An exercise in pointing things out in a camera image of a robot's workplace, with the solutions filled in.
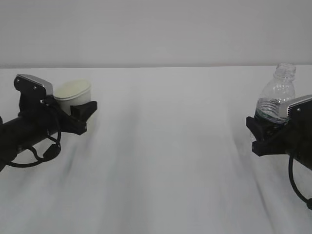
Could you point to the clear plastic water bottle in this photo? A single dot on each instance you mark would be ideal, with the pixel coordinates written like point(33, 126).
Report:
point(277, 91)

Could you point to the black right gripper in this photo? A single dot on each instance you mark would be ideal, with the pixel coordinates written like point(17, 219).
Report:
point(293, 137)

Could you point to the white paper cup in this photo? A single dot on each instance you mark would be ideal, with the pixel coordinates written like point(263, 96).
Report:
point(73, 93)

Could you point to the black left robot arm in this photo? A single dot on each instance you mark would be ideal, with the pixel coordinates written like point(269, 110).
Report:
point(34, 137)

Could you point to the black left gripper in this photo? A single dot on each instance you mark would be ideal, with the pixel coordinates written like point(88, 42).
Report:
point(75, 122)

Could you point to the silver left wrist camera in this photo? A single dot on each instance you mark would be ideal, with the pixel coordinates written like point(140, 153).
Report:
point(32, 87)

